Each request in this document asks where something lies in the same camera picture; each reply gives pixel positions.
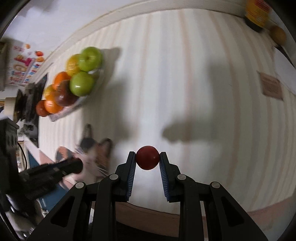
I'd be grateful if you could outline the orange in plate back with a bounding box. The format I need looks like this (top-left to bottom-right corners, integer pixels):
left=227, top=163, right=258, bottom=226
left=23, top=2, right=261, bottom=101
left=53, top=71, right=71, bottom=90

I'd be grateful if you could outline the black gas stove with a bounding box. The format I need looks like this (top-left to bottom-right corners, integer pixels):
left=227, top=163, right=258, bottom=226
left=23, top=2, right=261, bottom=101
left=14, top=75, right=47, bottom=138

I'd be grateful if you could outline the bright orange fruit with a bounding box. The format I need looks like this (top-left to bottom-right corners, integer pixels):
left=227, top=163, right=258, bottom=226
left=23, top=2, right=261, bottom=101
left=44, top=92, right=63, bottom=114

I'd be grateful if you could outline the green apple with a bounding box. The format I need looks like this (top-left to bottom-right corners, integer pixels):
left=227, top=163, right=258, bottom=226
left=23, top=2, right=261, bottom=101
left=78, top=46, right=103, bottom=72
left=70, top=71, right=95, bottom=97

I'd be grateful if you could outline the yellow-green citrus fruit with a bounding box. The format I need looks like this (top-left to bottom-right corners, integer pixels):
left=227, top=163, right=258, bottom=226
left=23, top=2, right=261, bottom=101
left=43, top=84, right=55, bottom=99

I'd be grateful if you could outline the brown russet apple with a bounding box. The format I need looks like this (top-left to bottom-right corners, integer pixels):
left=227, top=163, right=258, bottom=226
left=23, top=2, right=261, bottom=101
left=55, top=80, right=79, bottom=107

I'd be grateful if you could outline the dark orange fruit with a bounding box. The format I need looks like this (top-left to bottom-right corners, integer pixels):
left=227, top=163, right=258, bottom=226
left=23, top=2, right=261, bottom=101
left=36, top=100, right=50, bottom=117

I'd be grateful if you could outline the striped cat print mat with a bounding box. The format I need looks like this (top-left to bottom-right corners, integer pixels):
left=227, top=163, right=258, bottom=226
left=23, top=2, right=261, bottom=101
left=38, top=7, right=296, bottom=232

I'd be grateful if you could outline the small brown round fruit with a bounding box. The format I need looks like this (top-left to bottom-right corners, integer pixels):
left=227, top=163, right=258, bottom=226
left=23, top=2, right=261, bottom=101
left=269, top=25, right=287, bottom=45

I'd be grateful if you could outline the small red tomato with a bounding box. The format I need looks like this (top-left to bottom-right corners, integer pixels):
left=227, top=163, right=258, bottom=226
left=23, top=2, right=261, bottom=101
left=135, top=146, right=160, bottom=170

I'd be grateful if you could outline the yellow lemon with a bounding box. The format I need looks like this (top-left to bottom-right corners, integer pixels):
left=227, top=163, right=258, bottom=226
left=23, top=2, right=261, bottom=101
left=66, top=54, right=80, bottom=76

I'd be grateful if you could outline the colourful wall sticker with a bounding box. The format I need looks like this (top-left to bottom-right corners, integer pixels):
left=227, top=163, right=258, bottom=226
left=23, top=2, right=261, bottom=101
left=6, top=40, right=48, bottom=87

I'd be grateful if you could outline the floral oval ceramic plate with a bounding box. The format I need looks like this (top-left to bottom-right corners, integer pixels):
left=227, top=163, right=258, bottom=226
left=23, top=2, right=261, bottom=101
left=48, top=65, right=105, bottom=122

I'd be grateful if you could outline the brown sauce bottle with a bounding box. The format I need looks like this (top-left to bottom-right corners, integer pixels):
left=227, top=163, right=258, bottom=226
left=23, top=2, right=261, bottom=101
left=244, top=0, right=271, bottom=33

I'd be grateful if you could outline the beige paper roll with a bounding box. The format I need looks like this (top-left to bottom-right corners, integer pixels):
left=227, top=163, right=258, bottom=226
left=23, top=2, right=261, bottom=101
left=4, top=97, right=16, bottom=122

